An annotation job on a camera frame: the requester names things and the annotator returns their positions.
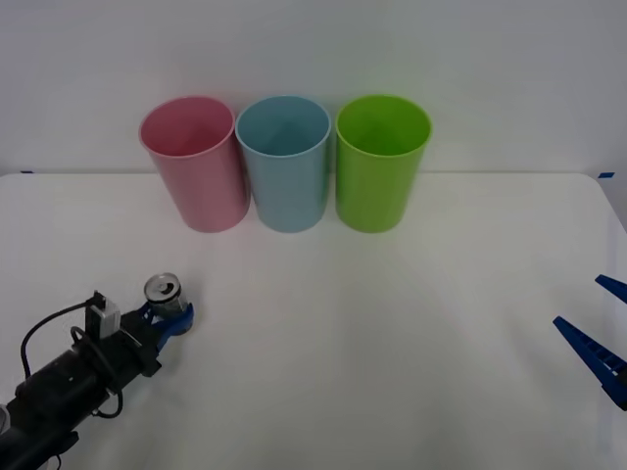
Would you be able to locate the pale blue plastic bin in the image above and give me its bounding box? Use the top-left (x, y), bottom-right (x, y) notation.
top-left (234, 95), bottom-right (333, 234)

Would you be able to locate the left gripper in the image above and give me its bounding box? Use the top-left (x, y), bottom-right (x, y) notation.
top-left (92, 302), bottom-right (196, 393)

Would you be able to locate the green plastic bin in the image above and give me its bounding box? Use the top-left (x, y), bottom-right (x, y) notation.
top-left (335, 93), bottom-right (433, 234)

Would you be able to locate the silver drink can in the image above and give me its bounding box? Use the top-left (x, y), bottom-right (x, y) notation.
top-left (143, 271), bottom-right (192, 336)

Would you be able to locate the pink plastic bin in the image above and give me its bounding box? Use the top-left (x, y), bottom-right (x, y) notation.
top-left (138, 95), bottom-right (251, 233)

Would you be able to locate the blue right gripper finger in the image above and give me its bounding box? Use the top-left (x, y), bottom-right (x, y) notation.
top-left (594, 274), bottom-right (627, 305)
top-left (553, 315), bottom-right (627, 411)

